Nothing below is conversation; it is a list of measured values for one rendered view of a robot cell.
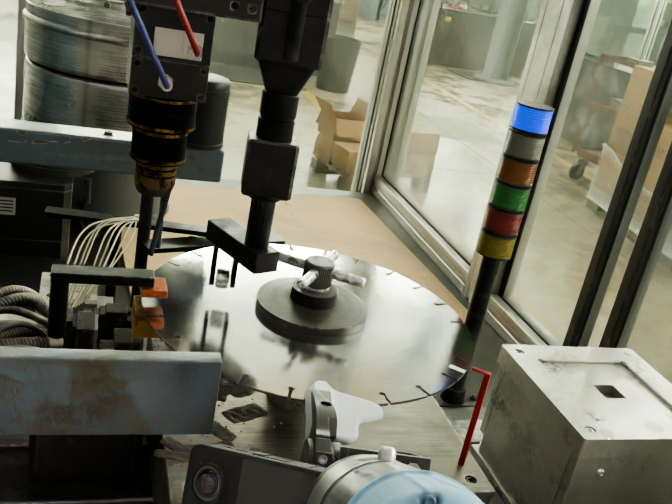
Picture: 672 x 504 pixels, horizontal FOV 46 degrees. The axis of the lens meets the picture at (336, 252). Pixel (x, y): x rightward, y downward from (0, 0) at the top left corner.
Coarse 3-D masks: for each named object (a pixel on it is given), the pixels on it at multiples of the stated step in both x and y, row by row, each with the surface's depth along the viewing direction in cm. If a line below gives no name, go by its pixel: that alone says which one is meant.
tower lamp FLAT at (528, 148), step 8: (512, 128) 93; (512, 136) 92; (520, 136) 91; (528, 136) 91; (536, 136) 91; (544, 136) 92; (512, 144) 92; (520, 144) 92; (528, 144) 91; (536, 144) 92; (504, 152) 93; (512, 152) 92; (520, 152) 92; (528, 152) 92; (536, 152) 92; (528, 160) 92; (536, 160) 93
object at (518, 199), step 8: (496, 184) 95; (504, 184) 94; (496, 192) 95; (504, 192) 94; (512, 192) 94; (520, 192) 94; (528, 192) 95; (496, 200) 95; (504, 200) 94; (512, 200) 94; (520, 200) 94; (504, 208) 94; (512, 208) 94; (520, 208) 95
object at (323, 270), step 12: (336, 252) 81; (288, 264) 78; (300, 264) 77; (312, 264) 76; (324, 264) 76; (312, 276) 74; (324, 276) 76; (336, 276) 76; (348, 276) 76; (300, 288) 73; (312, 288) 76; (324, 288) 77
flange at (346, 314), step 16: (272, 288) 79; (288, 288) 80; (336, 288) 78; (256, 304) 77; (272, 304) 76; (288, 304) 76; (304, 304) 76; (320, 304) 76; (336, 304) 78; (352, 304) 79; (272, 320) 74; (288, 320) 74; (304, 320) 74; (320, 320) 75; (336, 320) 75; (352, 320) 76; (320, 336) 74; (336, 336) 74
